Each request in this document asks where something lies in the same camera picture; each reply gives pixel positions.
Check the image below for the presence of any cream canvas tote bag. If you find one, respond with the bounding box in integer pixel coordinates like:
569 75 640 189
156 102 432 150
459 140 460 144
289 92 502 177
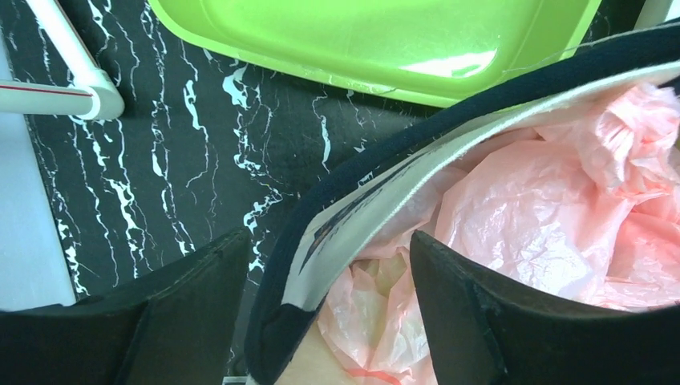
245 18 679 384

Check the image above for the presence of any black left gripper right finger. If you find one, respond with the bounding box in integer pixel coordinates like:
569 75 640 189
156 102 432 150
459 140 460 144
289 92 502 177
411 231 679 384

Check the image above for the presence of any white pvc pipe frame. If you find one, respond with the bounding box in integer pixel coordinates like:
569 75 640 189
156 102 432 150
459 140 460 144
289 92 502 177
0 0 126 121

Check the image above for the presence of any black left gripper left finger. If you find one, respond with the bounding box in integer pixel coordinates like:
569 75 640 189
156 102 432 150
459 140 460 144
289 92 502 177
1 229 250 384

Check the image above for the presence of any pink plastic grocery bag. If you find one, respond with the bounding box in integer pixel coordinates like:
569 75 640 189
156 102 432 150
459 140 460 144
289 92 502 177
317 83 679 384

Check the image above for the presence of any green plastic tray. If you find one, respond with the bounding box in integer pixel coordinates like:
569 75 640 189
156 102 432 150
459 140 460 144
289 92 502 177
150 0 599 107

